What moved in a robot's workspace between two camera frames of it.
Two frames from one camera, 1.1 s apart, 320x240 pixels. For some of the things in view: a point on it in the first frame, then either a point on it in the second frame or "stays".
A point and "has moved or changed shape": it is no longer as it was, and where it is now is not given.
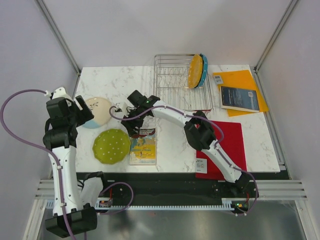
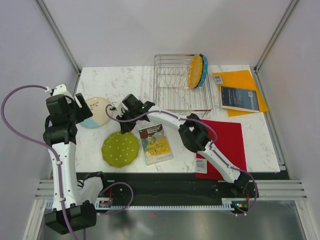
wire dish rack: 170,84 stays
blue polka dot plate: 205,68 stays
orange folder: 243,79 stays
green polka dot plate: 111,146 has moved or changed shape
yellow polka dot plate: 195,71 stays
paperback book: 142,148 -> 155,144
